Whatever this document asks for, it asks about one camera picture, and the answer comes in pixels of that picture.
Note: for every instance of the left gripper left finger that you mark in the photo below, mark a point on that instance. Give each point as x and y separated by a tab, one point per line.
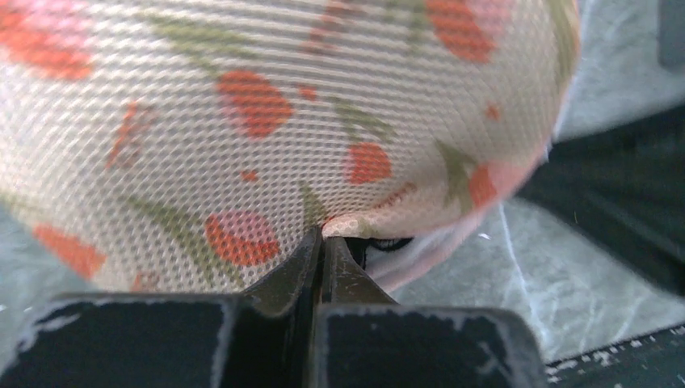
258	337

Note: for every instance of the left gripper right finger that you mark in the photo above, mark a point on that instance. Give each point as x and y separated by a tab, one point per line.
363	338

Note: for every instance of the floral mesh laundry bag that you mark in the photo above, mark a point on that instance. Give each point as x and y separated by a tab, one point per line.
168	146

